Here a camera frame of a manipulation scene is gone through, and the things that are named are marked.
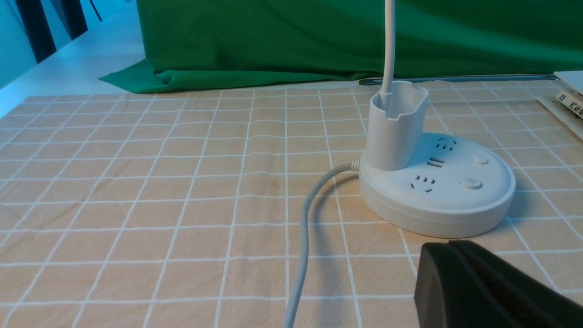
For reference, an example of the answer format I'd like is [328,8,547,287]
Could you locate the dark stand legs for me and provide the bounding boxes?
[9,0,103,63]

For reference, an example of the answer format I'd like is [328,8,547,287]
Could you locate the grey metal bar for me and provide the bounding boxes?
[358,74,560,86]

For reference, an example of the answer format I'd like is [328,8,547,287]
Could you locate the white desk lamp socket base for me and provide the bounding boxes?
[353,0,516,239]

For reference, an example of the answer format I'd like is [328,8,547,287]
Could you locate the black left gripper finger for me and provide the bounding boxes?
[414,240,583,328]

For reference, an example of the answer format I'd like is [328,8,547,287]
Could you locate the white power cable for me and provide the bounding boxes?
[281,160,361,328]

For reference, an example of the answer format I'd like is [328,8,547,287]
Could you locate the green backdrop cloth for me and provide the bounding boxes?
[101,0,583,93]

